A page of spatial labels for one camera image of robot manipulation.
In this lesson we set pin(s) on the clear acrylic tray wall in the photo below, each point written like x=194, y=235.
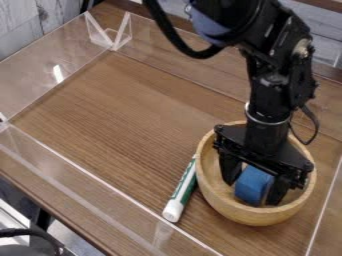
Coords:
x=104, y=127

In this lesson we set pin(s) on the white green marker pen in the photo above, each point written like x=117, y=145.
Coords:
x=180, y=198

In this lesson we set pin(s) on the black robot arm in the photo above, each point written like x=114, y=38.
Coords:
x=275, y=41

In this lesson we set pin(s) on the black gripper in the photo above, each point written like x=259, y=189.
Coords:
x=260, y=142

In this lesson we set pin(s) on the brown wooden bowl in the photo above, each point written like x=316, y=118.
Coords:
x=220, y=194

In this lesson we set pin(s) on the blue block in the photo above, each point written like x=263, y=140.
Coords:
x=253, y=185

